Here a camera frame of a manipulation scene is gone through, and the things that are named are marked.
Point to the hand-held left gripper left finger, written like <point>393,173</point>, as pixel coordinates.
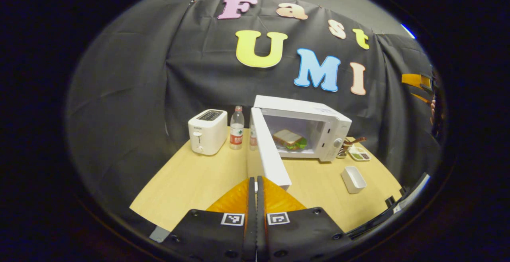
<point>250,222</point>

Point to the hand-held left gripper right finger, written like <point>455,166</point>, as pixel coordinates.
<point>261,222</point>

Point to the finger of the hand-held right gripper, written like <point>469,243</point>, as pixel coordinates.
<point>414,80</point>
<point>422,97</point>

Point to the sandwich with lettuce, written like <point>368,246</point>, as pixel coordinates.
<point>289,139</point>

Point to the white microwave oven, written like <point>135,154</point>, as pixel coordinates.
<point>303,108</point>

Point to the white divided bean dish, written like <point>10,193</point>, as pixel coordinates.
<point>359,154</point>

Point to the red label water bottle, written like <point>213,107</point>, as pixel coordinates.
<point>236,134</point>

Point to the white toaster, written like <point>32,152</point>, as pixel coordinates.
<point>207,134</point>

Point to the white rectangular tray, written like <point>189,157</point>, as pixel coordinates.
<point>354,180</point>

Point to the black backdrop cloth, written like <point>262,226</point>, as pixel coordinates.
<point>127,94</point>

